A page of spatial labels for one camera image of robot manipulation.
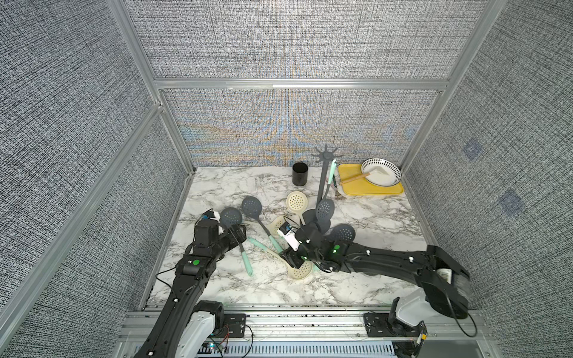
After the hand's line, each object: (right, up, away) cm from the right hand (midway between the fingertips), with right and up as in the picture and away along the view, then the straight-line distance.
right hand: (283, 244), depth 80 cm
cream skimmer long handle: (+6, -11, +4) cm, 13 cm away
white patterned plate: (+48, +24, +31) cm, 62 cm away
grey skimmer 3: (+25, +1, +14) cm, 29 cm away
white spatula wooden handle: (+47, +29, +33) cm, 65 cm away
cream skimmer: (+6, +14, +24) cm, 28 cm away
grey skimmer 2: (-14, +11, +22) cm, 28 cm away
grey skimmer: (+17, +12, +9) cm, 22 cm away
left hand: (-14, +6, 0) cm, 15 cm away
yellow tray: (+39, +21, +32) cm, 55 cm away
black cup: (+8, +29, +29) cm, 42 cm away
